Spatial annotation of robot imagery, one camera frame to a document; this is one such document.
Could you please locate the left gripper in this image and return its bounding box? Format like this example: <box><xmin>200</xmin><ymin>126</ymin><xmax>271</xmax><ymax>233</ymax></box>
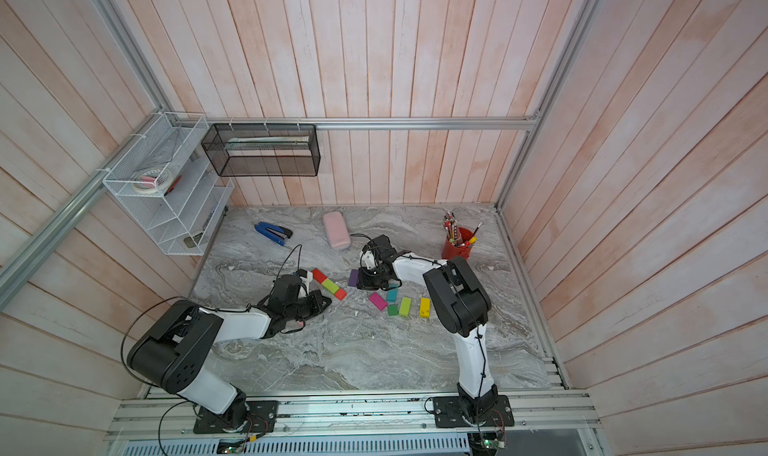
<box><xmin>285</xmin><ymin>289</ymin><xmax>333</xmax><ymax>321</ymax></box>

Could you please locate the purple block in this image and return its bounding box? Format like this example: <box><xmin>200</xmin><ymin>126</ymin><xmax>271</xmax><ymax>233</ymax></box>
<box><xmin>348</xmin><ymin>269</ymin><xmax>359</xmax><ymax>287</ymax></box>

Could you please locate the long red block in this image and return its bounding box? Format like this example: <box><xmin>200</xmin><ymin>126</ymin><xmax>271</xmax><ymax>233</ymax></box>
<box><xmin>312</xmin><ymin>269</ymin><xmax>327</xmax><ymax>284</ymax></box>

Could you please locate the lime green block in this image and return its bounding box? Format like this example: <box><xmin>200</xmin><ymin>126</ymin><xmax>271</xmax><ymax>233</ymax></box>
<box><xmin>321</xmin><ymin>279</ymin><xmax>340</xmax><ymax>294</ymax></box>

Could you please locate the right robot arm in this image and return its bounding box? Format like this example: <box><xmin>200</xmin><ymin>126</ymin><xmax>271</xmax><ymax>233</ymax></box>
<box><xmin>357</xmin><ymin>235</ymin><xmax>499</xmax><ymax>424</ymax></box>

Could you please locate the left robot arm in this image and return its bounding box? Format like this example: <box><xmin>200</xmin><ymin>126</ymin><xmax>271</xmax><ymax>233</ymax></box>
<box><xmin>125</xmin><ymin>284</ymin><xmax>332</xmax><ymax>419</ymax></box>

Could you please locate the magenta block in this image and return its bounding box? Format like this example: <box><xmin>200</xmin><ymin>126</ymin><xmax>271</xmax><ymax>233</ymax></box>
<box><xmin>369</xmin><ymin>293</ymin><xmax>388</xmax><ymax>311</ymax></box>

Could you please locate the light green block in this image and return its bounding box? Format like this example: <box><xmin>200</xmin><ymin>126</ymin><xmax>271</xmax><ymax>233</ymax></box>
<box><xmin>398</xmin><ymin>297</ymin><xmax>412</xmax><ymax>317</ymax></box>

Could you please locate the pink eraser case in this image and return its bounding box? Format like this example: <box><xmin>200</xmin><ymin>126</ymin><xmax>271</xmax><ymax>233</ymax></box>
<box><xmin>323</xmin><ymin>211</ymin><xmax>351</xmax><ymax>250</ymax></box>

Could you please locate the yellow block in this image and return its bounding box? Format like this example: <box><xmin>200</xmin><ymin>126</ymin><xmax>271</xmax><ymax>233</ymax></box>
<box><xmin>419</xmin><ymin>298</ymin><xmax>431</xmax><ymax>319</ymax></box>

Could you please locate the blue stapler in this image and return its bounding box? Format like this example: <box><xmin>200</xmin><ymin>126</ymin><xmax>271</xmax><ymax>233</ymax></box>
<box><xmin>254</xmin><ymin>222</ymin><xmax>293</xmax><ymax>246</ymax></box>

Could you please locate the red pencil cup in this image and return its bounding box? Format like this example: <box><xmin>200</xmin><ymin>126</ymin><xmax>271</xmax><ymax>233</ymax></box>
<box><xmin>441</xmin><ymin>227</ymin><xmax>476</xmax><ymax>260</ymax></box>

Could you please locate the coloured pencils bunch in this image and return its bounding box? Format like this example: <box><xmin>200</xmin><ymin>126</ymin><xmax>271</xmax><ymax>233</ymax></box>
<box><xmin>443</xmin><ymin>211</ymin><xmax>482</xmax><ymax>248</ymax></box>

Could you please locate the black mesh basket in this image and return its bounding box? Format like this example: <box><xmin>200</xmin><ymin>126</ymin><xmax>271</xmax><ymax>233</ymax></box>
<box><xmin>201</xmin><ymin>123</ymin><xmax>321</xmax><ymax>177</ymax></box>

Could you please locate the tape roll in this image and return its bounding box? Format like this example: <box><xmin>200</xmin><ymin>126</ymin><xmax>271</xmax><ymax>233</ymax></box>
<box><xmin>130</xmin><ymin>167</ymin><xmax>174</xmax><ymax>196</ymax></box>

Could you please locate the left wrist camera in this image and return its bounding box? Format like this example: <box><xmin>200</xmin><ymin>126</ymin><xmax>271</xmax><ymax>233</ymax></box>
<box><xmin>272</xmin><ymin>270</ymin><xmax>313</xmax><ymax>305</ymax></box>

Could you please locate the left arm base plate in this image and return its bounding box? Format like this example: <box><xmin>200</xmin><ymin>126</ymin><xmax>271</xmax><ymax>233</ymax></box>
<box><xmin>193</xmin><ymin>400</ymin><xmax>279</xmax><ymax>434</ymax></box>

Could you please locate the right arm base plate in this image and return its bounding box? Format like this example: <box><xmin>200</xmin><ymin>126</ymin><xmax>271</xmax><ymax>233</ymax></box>
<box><xmin>431</xmin><ymin>395</ymin><xmax>515</xmax><ymax>429</ymax></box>

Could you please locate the white wire shelf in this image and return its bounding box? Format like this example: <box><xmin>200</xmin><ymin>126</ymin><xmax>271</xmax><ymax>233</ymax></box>
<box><xmin>103</xmin><ymin>112</ymin><xmax>234</xmax><ymax>256</ymax></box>

